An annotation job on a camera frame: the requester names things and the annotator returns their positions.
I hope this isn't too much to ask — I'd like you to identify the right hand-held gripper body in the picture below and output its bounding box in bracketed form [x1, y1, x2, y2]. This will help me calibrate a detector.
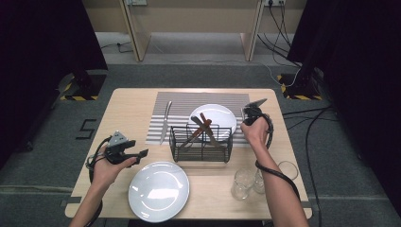
[242, 97, 269, 127]

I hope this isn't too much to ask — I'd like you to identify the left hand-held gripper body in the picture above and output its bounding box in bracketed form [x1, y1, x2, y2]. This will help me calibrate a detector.
[104, 130, 131, 166]

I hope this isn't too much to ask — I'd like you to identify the white plate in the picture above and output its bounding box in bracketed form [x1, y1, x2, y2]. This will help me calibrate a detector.
[187, 103, 238, 143]
[128, 161, 191, 224]

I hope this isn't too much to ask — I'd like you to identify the silver table knife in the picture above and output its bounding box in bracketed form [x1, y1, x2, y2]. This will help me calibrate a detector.
[159, 100, 174, 146]

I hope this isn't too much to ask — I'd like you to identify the black wire basket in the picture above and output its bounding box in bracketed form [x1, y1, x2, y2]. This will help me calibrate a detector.
[168, 124, 234, 165]

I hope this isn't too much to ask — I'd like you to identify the person's right hand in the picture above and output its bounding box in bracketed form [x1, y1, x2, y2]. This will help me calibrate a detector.
[240, 113, 270, 151]

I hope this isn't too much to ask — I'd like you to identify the person's left hand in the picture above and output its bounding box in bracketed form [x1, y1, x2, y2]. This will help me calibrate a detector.
[89, 153, 138, 191]

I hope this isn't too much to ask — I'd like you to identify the black stand base striped tape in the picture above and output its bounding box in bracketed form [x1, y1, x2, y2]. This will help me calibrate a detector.
[276, 67, 324, 101]
[59, 70, 108, 102]

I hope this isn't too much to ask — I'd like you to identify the silver utensil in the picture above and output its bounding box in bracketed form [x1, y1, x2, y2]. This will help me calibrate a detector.
[190, 115, 222, 148]

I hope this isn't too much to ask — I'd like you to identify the striped placemat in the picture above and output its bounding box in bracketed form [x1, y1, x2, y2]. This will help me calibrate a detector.
[145, 91, 257, 148]

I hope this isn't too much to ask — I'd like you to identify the beige background desk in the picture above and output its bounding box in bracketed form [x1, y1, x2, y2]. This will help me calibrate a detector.
[79, 0, 308, 62]

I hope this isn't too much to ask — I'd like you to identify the black curtain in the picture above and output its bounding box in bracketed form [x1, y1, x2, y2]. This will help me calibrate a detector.
[0, 0, 109, 171]
[286, 0, 401, 218]

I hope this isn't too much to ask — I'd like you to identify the left hand-held gripper cable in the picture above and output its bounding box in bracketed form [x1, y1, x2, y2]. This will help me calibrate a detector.
[84, 135, 113, 227]

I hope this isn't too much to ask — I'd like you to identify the thin black floor cable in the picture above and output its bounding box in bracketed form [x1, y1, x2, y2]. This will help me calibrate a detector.
[282, 106, 332, 116]

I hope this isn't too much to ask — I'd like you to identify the black cable bundle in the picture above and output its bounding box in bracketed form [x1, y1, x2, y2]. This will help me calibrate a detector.
[256, 2, 305, 69]

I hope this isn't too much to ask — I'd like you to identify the black floor cable with plug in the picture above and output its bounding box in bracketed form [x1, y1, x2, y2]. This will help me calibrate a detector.
[98, 41, 134, 54]

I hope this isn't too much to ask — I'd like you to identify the thick black floor cable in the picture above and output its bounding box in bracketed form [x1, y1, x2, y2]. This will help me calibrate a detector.
[305, 106, 334, 227]

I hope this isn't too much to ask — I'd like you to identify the white wall outlet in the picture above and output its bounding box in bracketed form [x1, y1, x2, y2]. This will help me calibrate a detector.
[263, 0, 288, 8]

